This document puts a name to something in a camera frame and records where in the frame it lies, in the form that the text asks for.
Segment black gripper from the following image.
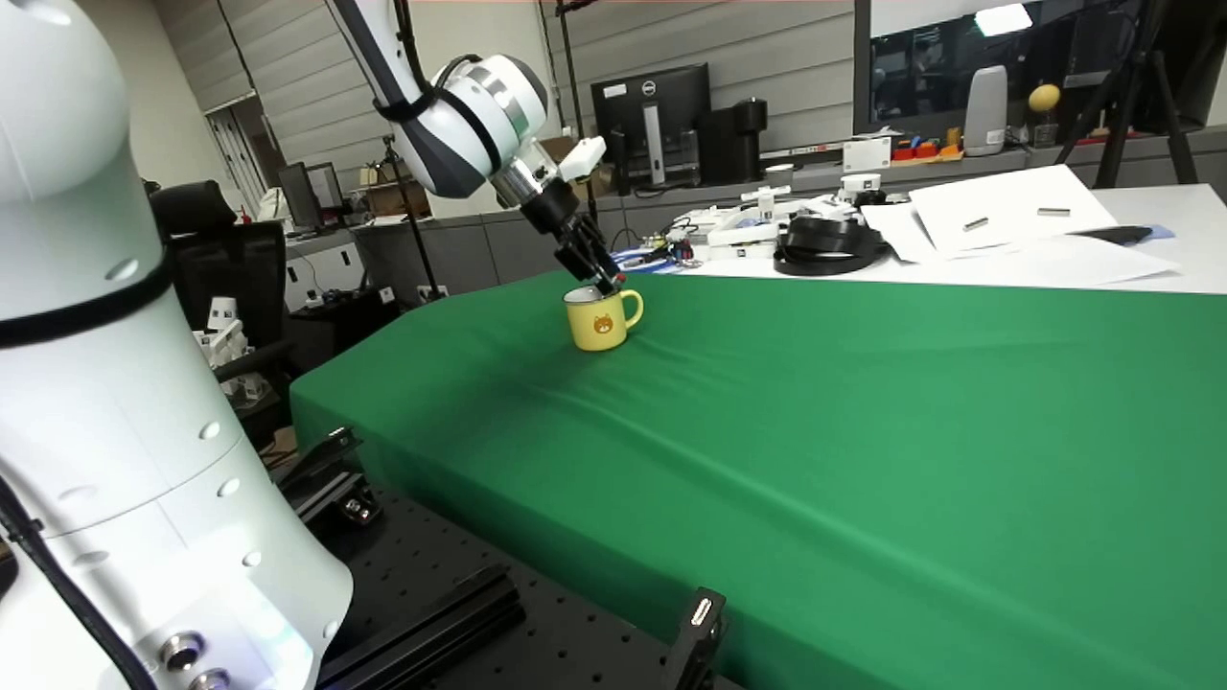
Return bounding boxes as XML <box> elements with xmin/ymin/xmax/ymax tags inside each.
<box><xmin>513</xmin><ymin>170</ymin><xmax>627</xmax><ymax>298</ymax></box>

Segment yellow mug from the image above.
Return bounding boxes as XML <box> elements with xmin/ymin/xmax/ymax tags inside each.
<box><xmin>559</xmin><ymin>278</ymin><xmax>648</xmax><ymax>358</ymax></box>

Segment black computer monitor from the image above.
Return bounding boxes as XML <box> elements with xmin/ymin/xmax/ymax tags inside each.
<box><xmin>590</xmin><ymin>61</ymin><xmax>718</xmax><ymax>195</ymax></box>

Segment black box device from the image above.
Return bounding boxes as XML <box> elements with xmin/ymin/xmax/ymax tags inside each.
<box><xmin>696</xmin><ymin>96</ymin><xmax>770</xmax><ymax>189</ymax></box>

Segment thin black light pole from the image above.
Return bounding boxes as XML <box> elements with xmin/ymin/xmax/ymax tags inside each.
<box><xmin>550</xmin><ymin>0</ymin><xmax>605</xmax><ymax>266</ymax></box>

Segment black headphones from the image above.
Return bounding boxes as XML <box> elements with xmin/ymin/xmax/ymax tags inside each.
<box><xmin>770</xmin><ymin>207</ymin><xmax>893</xmax><ymax>278</ymax></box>

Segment small white labelled box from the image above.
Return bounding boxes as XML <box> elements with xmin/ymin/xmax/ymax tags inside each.
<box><xmin>839</xmin><ymin>135</ymin><xmax>893</xmax><ymax>177</ymax></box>

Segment green table cloth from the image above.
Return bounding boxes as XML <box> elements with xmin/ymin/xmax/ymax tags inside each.
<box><xmin>288</xmin><ymin>269</ymin><xmax>1227</xmax><ymax>690</ymax></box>

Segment orange red small items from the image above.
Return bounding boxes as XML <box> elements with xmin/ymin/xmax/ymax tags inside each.
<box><xmin>888</xmin><ymin>125</ymin><xmax>966</xmax><ymax>165</ymax></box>

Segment metal table clamp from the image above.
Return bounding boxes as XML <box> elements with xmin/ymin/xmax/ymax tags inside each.
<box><xmin>273</xmin><ymin>424</ymin><xmax>379</xmax><ymax>528</ymax></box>

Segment black office chair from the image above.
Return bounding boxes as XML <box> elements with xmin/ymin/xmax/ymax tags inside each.
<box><xmin>131</xmin><ymin>177</ymin><xmax>290</xmax><ymax>377</ymax></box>

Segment large dark display screen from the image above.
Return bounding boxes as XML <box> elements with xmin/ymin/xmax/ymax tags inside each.
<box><xmin>853</xmin><ymin>0</ymin><xmax>1152</xmax><ymax>139</ymax></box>

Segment white paper sheet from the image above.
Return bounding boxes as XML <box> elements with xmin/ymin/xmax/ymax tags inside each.
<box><xmin>906</xmin><ymin>165</ymin><xmax>1123</xmax><ymax>259</ymax></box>

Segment white grey speaker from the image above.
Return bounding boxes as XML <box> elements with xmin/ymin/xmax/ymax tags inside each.
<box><xmin>963</xmin><ymin>61</ymin><xmax>1012</xmax><ymax>158</ymax></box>

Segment flat black remote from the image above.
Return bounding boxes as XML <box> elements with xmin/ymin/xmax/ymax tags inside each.
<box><xmin>1076</xmin><ymin>222</ymin><xmax>1158</xmax><ymax>250</ymax></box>

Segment tall black tripod stand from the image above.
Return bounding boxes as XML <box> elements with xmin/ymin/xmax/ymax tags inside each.
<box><xmin>1089</xmin><ymin>0</ymin><xmax>1204</xmax><ymax>193</ymax></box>

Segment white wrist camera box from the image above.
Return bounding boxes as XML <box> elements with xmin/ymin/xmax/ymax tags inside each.
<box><xmin>557</xmin><ymin>131</ymin><xmax>614</xmax><ymax>183</ymax></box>

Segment black camera tripod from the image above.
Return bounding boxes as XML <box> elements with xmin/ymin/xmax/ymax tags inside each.
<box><xmin>393</xmin><ymin>189</ymin><xmax>453</xmax><ymax>304</ymax></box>

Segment black clamp bracket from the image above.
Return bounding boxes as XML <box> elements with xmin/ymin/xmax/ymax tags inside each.
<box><xmin>663</xmin><ymin>586</ymin><xmax>729</xmax><ymax>690</ymax></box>

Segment black aluminium rail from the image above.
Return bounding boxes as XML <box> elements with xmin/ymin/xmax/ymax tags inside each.
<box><xmin>319</xmin><ymin>567</ymin><xmax>529</xmax><ymax>690</ymax></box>

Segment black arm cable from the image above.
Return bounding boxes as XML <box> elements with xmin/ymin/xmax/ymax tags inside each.
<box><xmin>0</xmin><ymin>474</ymin><xmax>166</xmax><ymax>690</ymax></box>

